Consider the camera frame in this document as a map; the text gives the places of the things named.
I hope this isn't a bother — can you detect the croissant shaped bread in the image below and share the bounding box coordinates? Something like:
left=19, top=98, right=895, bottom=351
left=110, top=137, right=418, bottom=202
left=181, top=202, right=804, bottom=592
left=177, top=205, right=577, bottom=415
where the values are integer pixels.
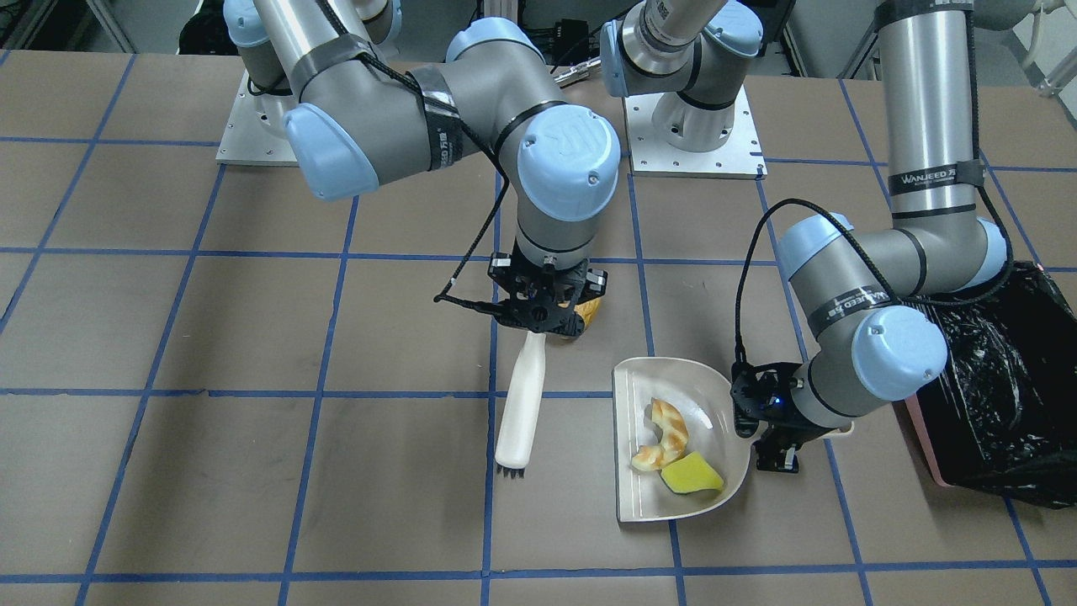
left=630, top=398, right=689, bottom=473

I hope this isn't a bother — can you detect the yellow sponge piece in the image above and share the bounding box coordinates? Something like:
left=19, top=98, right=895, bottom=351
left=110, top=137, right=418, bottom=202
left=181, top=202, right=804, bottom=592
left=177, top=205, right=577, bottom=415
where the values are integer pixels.
left=659, top=452, right=724, bottom=495

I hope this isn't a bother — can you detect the white hand brush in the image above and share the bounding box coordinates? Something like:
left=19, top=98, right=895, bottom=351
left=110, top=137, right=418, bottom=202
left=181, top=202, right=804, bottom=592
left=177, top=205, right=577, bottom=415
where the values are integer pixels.
left=495, top=332, right=546, bottom=479

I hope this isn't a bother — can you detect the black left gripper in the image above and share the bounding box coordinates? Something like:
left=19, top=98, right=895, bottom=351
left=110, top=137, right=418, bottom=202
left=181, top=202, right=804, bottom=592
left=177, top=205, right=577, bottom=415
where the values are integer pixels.
left=730, top=361, right=830, bottom=473

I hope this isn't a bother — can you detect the silver cable connector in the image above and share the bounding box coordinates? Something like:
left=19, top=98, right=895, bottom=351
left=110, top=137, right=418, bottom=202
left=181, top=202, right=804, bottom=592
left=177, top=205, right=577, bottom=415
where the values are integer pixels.
left=553, top=57, right=602, bottom=88

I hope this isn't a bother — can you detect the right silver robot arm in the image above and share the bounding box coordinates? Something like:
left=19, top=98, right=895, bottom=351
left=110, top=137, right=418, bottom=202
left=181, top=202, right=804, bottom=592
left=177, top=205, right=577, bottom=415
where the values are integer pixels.
left=223, top=1, right=623, bottom=338

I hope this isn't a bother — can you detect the beige plastic dustpan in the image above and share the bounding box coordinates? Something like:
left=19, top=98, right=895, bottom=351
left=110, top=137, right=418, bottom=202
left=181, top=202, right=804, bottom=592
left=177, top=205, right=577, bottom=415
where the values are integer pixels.
left=612, top=356, right=856, bottom=524

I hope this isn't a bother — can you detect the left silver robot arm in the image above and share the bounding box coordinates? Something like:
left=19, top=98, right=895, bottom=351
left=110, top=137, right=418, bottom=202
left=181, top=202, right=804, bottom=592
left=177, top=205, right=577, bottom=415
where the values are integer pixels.
left=597, top=1, right=1013, bottom=473

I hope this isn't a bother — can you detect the bin with black bag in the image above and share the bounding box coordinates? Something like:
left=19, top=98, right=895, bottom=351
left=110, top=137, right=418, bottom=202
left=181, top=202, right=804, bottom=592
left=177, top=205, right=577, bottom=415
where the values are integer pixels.
left=905, top=260, right=1076, bottom=509

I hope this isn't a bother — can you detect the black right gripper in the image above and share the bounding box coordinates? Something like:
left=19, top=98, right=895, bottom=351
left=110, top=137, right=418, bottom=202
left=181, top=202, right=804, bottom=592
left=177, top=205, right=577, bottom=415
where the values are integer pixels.
left=487, top=252, right=609, bottom=335

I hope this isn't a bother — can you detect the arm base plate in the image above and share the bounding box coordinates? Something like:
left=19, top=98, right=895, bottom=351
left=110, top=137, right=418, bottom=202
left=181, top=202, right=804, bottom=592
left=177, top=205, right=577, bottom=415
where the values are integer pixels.
left=623, top=86, right=768, bottom=179
left=215, top=72, right=299, bottom=167

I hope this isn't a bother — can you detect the round orange bread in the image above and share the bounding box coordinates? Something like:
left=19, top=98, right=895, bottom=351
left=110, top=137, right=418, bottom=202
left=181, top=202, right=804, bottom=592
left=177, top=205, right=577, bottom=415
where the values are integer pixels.
left=561, top=298, right=603, bottom=341

